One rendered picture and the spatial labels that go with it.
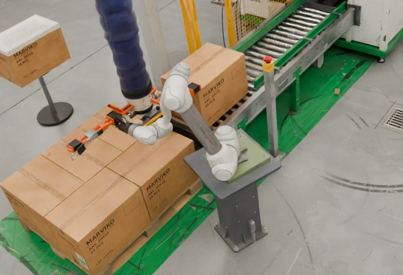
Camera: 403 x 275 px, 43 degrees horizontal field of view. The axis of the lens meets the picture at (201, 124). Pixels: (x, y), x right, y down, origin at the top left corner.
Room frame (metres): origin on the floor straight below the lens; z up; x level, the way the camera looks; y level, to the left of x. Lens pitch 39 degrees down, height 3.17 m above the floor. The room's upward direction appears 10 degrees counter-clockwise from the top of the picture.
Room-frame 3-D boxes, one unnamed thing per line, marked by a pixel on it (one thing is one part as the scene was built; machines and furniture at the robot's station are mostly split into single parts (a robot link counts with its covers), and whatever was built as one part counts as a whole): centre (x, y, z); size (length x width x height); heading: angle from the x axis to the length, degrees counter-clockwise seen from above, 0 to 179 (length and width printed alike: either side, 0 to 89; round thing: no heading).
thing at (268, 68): (3.29, -0.59, 0.50); 0.07 x 0.07 x 1.00; 43
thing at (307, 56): (3.83, -0.90, 0.50); 2.31 x 0.05 x 0.19; 133
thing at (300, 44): (4.11, -1.12, 0.60); 1.60 x 0.10 x 0.09; 133
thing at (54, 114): (4.53, 1.54, 0.31); 0.40 x 0.40 x 0.62
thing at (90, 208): (3.02, 0.86, 0.34); 1.20 x 1.00 x 0.40; 133
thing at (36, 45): (4.53, 1.54, 0.82); 0.60 x 0.40 x 0.40; 133
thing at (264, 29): (4.50, -0.75, 0.60); 1.60 x 0.10 x 0.09; 133
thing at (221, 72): (3.49, -0.10, 0.75); 0.60 x 0.40 x 0.40; 134
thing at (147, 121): (2.98, 0.35, 0.94); 0.34 x 0.10 x 0.05; 132
